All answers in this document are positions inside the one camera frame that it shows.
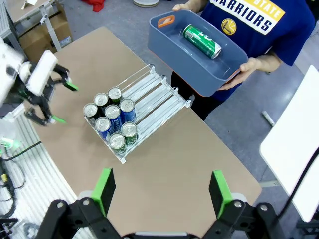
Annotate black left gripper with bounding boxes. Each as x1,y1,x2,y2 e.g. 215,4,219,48
14,64,79,127

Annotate white round object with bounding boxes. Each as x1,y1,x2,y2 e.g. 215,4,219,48
133,0,160,8

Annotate brown cardboard box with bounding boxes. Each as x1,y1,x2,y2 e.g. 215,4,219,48
18,4,73,57

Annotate person's left forearm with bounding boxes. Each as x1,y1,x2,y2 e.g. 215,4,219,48
256,51,284,72

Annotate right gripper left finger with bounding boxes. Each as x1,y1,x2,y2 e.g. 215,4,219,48
34,168,120,239

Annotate large white table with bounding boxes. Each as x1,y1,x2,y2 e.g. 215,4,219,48
259,64,319,224

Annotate grey cylindrical object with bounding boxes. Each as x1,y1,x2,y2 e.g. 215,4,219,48
261,110,276,127

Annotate blue Pocari Sweat can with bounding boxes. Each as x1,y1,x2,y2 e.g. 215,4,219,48
119,98,137,123
104,104,122,131
94,116,112,142

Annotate black cable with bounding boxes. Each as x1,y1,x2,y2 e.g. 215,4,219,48
279,149,319,220

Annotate person in blue Warriors shirt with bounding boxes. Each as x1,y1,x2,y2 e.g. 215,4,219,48
170,0,316,121

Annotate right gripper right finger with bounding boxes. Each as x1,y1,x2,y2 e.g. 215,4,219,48
206,170,286,239

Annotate wood top white-legged table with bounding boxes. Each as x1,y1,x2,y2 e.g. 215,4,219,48
4,0,63,52

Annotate person's right hand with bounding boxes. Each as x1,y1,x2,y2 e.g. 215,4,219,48
172,0,209,13

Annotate clear white can dispenser rack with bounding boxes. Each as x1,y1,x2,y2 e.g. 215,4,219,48
83,64,192,164

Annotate white ribbed base panel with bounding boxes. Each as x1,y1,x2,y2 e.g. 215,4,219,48
0,109,95,239

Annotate person's left hand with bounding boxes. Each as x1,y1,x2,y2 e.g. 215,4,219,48
217,57,262,91

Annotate green soda can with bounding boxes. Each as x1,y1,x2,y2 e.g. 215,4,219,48
121,121,139,146
182,24,222,60
109,132,127,156

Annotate blue bin with orange handles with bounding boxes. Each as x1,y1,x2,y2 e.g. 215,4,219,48
147,9,249,98

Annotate red fabric piece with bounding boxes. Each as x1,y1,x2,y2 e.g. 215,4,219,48
82,0,105,12

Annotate grey metal rack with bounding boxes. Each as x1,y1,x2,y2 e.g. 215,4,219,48
0,0,20,50

